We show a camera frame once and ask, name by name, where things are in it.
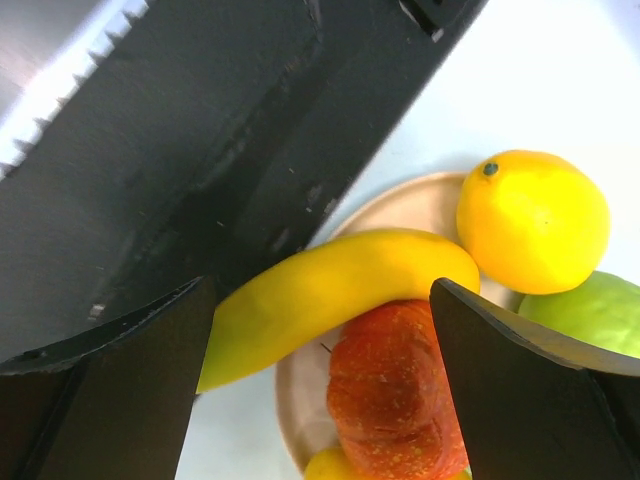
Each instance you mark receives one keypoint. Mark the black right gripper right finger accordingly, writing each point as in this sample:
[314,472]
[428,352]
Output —
[533,403]

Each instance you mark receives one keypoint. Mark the orange yellow fake mango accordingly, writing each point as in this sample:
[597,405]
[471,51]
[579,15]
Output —
[331,464]

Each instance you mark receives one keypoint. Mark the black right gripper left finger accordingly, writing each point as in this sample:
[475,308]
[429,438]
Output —
[113,403]

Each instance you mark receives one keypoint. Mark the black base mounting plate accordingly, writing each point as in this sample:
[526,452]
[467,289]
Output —
[215,139]

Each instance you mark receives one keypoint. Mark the yellow fake banana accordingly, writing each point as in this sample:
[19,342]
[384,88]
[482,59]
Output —
[316,290]

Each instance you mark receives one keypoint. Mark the white slotted cable duct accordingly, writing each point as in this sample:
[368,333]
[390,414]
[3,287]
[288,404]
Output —
[49,48]

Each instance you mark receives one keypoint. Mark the round cream green plate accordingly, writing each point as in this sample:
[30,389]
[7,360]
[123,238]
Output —
[425,203]

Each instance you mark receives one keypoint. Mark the yellow fake lemon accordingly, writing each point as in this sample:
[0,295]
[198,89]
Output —
[533,222]

